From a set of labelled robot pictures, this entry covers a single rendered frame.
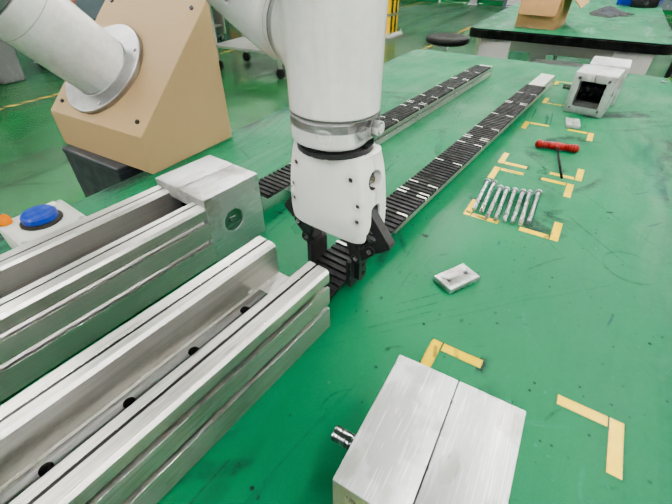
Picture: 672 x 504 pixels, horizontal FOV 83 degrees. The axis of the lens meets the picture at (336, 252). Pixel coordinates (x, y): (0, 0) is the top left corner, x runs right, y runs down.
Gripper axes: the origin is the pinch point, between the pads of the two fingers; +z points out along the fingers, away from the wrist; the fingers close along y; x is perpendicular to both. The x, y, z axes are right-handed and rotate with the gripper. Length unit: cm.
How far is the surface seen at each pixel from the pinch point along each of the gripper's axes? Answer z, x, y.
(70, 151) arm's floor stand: 3, 1, 68
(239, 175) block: -6.4, -0.4, 16.3
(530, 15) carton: -1, -215, 34
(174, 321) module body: -4.7, 19.5, 3.1
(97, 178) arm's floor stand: 8, 1, 62
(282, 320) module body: -4.3, 13.6, -4.1
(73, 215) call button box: -3.0, 15.7, 30.9
